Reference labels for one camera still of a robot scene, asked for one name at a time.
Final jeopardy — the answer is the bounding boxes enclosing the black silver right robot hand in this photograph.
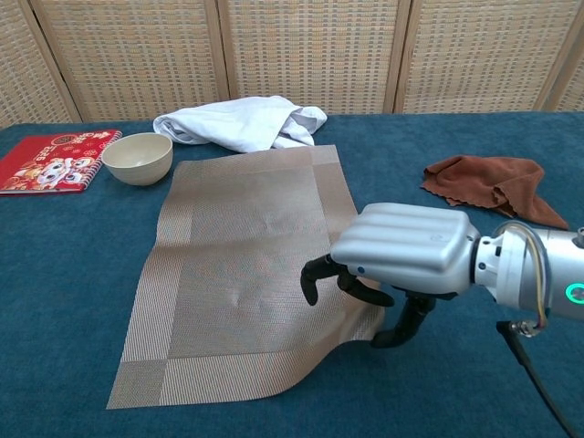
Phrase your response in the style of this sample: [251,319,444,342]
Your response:
[299,203,481,350]

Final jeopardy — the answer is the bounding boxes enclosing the beige woven placemat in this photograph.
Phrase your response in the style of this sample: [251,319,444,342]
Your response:
[105,144,389,411]

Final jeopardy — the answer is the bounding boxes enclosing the cream ceramic bowl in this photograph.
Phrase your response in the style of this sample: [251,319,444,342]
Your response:
[100,131,173,187]

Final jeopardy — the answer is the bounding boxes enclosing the brown microfiber cloth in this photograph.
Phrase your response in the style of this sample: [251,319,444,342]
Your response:
[420,154,570,231]

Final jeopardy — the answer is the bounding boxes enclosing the woven rattan screen panel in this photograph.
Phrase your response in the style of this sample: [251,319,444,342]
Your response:
[29,0,229,123]
[554,45,584,113]
[0,0,77,130]
[216,0,412,115]
[394,0,584,115]

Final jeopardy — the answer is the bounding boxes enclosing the crumpled white cloth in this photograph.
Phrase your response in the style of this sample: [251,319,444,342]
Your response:
[152,95,329,154]

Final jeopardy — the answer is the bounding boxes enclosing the teal felt table cover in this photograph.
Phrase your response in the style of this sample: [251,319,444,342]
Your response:
[0,110,584,438]

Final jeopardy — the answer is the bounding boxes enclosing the red spiral calendar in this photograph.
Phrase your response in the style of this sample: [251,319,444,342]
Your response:
[0,130,123,196]

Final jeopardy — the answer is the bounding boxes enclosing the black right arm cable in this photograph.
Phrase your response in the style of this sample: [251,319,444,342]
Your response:
[495,320,580,438]

